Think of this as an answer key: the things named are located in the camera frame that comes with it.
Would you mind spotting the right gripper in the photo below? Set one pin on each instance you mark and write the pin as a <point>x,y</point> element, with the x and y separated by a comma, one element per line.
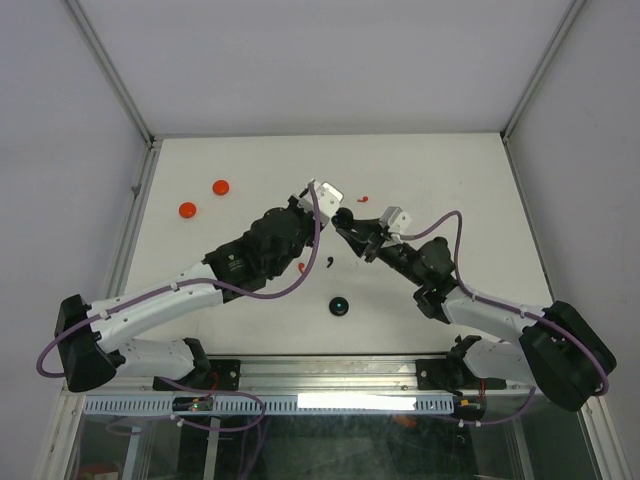
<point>365,237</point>

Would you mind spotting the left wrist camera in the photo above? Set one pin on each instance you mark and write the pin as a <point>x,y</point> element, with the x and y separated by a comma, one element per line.
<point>322,197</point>

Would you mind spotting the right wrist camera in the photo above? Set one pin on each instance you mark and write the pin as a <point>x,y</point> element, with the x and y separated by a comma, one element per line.
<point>394,222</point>

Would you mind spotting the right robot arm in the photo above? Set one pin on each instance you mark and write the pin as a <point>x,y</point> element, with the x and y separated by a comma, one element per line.
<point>552,349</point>

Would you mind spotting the red case upper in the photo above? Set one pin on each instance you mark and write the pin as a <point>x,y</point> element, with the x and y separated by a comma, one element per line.
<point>220,187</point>

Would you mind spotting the black case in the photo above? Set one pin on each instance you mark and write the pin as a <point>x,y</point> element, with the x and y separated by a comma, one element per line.
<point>343,219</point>
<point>338,306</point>

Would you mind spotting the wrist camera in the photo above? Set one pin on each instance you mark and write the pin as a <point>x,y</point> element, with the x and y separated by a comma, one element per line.
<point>322,197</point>
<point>394,222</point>

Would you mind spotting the slotted cable duct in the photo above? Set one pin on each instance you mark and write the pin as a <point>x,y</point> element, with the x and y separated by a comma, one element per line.
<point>300,404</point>

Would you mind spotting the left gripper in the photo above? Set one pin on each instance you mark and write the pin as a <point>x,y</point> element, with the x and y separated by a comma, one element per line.
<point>294,204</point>

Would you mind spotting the aluminium mounting rail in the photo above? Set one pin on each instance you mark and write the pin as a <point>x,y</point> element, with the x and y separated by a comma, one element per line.
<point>325,370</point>

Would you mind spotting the red case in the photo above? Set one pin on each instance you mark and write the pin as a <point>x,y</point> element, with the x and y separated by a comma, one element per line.
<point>187,210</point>
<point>220,187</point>

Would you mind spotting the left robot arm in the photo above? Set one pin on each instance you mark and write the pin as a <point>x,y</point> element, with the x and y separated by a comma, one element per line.
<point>101,340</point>

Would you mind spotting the red case lower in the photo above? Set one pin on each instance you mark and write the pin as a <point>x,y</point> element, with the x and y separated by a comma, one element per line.
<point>187,210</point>

